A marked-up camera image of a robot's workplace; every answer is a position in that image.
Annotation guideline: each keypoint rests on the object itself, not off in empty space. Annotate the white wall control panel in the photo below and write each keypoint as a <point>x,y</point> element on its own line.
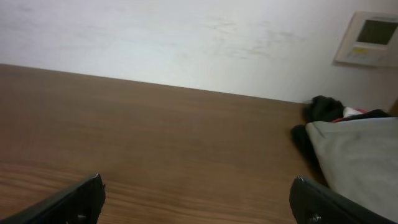
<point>370,40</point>

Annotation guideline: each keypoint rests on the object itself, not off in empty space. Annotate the red and white garment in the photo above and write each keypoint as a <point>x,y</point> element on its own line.
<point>349,112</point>

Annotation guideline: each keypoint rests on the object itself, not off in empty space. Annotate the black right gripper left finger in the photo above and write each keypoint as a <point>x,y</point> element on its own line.
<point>80,203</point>

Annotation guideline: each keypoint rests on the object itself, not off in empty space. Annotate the khaki green shorts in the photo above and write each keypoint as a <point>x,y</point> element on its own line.
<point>359,161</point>

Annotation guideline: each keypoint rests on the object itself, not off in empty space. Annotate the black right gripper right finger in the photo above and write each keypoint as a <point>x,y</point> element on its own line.
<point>313,203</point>

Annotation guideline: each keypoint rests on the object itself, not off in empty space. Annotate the black garment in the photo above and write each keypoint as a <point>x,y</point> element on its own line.
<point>322,108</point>

